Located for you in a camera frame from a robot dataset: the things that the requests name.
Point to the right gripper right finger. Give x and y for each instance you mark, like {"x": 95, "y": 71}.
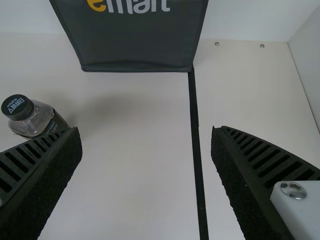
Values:
{"x": 250, "y": 180}

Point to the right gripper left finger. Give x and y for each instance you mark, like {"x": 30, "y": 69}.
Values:
{"x": 32, "y": 180}

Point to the dark coffee bottle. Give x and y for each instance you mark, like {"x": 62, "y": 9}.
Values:
{"x": 32, "y": 120}

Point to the black strip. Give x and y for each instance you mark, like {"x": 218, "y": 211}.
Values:
{"x": 197, "y": 150}

